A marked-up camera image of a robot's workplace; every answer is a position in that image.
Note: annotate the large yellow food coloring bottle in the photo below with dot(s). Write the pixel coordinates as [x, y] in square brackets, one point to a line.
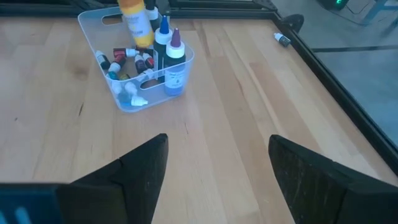
[138, 28]

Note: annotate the small maroon food coloring bottle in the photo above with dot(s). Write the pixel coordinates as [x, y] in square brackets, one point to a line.
[115, 66]

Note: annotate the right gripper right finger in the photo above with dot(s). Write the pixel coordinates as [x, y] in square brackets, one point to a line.
[311, 193]

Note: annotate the black aluminium table frame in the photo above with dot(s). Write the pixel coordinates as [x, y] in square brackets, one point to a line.
[342, 96]

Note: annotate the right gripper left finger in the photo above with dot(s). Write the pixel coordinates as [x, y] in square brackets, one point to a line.
[130, 193]

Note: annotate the black device green light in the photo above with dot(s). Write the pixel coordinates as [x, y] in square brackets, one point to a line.
[329, 3]

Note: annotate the clear plastic bin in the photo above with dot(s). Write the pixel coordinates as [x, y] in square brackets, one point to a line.
[93, 34]

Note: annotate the small red food coloring bottle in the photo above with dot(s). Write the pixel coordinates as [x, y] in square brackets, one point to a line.
[119, 53]

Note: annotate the large black food coloring bottle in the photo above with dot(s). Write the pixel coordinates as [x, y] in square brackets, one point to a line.
[153, 14]

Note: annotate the black frame clamp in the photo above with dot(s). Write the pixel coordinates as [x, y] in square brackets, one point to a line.
[293, 22]

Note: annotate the large blue food coloring bottle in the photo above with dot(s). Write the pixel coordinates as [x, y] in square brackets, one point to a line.
[163, 37]

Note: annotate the small green food coloring bottle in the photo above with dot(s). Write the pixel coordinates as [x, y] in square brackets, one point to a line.
[283, 40]

